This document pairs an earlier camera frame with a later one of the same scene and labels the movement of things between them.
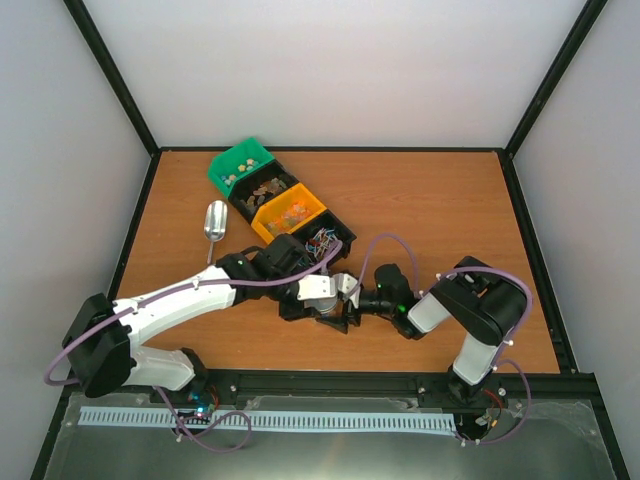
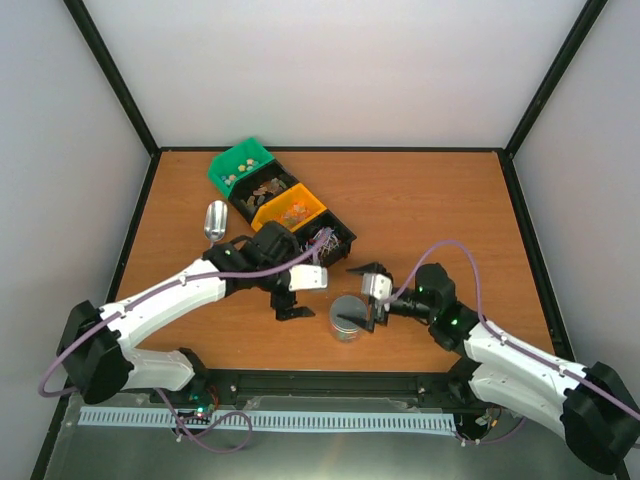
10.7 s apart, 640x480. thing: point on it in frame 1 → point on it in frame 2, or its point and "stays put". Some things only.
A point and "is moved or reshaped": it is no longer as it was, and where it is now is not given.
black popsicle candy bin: [252, 193] stays put
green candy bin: [235, 161] stays put
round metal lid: [324, 305] is moved or reshaped
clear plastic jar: [324, 306] is moved or reshaped
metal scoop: [215, 223] stays put
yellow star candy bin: [285, 214] stays put
